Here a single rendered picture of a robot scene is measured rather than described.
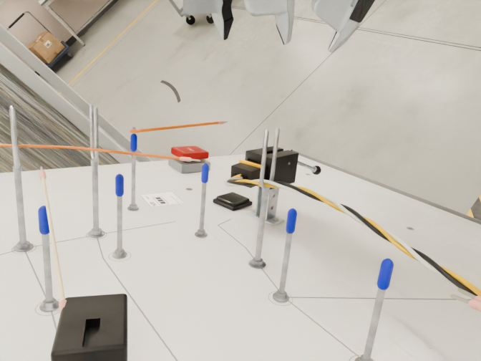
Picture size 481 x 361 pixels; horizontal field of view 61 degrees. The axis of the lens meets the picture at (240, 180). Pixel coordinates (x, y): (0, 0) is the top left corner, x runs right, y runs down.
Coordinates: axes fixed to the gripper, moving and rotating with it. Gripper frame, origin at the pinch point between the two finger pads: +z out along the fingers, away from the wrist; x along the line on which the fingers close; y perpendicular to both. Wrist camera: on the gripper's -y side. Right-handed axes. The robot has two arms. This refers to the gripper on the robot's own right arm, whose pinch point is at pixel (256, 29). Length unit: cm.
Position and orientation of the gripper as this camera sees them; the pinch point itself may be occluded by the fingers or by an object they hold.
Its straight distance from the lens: 46.0
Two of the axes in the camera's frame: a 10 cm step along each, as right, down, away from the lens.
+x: 7.3, 2.7, -6.3
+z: 2.0, 7.9, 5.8
